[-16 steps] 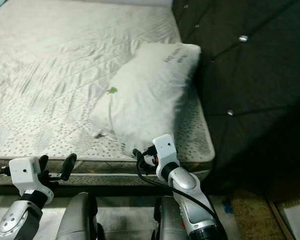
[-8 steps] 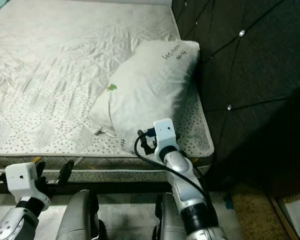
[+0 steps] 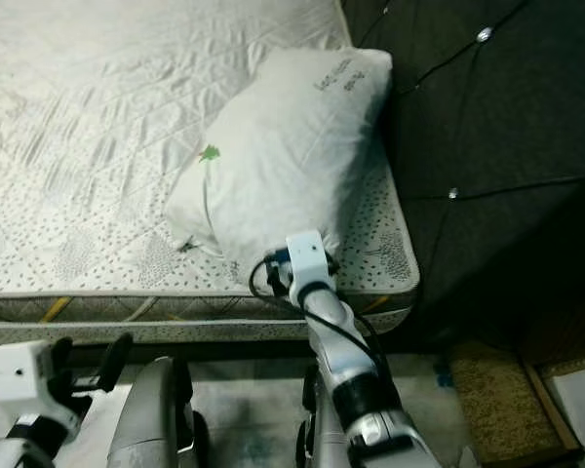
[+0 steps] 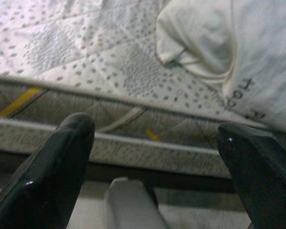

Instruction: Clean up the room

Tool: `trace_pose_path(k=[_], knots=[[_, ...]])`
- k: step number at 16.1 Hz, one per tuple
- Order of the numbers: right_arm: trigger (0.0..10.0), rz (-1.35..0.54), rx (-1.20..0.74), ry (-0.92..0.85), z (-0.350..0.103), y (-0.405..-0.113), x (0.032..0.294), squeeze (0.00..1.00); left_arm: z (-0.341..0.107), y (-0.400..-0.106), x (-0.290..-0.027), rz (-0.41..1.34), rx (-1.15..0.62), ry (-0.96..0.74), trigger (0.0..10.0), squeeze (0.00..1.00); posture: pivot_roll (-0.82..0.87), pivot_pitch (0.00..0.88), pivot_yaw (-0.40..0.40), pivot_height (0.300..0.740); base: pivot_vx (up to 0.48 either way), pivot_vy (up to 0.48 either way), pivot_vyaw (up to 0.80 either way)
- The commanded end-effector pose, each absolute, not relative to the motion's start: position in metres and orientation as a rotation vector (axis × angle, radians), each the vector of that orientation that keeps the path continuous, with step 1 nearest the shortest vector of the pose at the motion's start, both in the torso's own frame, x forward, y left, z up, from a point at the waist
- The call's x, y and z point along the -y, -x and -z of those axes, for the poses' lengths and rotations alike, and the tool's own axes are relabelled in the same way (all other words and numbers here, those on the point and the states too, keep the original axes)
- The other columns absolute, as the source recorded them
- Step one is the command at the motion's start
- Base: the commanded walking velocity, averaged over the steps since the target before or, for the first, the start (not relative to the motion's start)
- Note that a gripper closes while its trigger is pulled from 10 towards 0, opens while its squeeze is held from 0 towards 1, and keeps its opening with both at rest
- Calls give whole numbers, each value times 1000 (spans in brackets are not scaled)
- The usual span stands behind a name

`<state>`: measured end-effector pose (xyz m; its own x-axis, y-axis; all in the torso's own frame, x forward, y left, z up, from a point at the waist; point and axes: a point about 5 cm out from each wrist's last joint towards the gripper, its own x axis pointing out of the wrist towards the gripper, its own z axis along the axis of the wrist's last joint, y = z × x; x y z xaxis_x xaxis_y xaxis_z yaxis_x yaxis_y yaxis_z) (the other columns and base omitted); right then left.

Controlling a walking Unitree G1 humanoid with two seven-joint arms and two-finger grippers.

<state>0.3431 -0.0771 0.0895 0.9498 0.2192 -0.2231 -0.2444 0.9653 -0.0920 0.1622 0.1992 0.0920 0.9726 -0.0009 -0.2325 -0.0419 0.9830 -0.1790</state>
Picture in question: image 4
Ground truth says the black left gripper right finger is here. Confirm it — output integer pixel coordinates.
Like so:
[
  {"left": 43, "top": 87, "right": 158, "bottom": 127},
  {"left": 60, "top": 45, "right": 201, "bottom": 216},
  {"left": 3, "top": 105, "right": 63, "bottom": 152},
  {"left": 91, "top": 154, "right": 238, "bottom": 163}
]
[{"left": 216, "top": 122, "right": 286, "bottom": 229}]

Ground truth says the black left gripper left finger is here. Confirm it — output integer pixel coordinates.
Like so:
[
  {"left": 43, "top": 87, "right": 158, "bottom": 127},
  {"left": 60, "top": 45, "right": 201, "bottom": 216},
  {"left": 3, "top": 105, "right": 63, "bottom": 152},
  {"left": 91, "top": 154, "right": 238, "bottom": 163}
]
[{"left": 0, "top": 112, "right": 95, "bottom": 229}]

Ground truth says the grey robot leg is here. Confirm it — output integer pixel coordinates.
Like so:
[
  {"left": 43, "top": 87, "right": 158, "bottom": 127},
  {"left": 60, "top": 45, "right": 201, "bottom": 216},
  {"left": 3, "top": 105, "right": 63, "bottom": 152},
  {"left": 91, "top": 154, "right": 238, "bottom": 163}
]
[{"left": 104, "top": 177, "right": 169, "bottom": 229}]

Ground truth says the white grey-speckled quilted mattress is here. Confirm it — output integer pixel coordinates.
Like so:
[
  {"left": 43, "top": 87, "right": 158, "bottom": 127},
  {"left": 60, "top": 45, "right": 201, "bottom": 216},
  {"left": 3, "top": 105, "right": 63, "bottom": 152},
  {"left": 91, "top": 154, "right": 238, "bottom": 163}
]
[{"left": 0, "top": 0, "right": 286, "bottom": 180}]

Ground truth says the white pillow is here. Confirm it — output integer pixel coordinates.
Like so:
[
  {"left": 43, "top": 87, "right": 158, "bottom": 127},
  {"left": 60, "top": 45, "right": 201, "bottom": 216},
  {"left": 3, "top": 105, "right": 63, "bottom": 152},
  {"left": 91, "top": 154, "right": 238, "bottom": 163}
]
[{"left": 154, "top": 0, "right": 286, "bottom": 135}]

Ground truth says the dark bed frame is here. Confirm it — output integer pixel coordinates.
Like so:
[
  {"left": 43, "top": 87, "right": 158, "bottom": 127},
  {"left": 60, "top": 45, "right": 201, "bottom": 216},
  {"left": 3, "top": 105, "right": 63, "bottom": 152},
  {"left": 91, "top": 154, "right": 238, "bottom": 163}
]
[{"left": 0, "top": 149, "right": 237, "bottom": 194}]

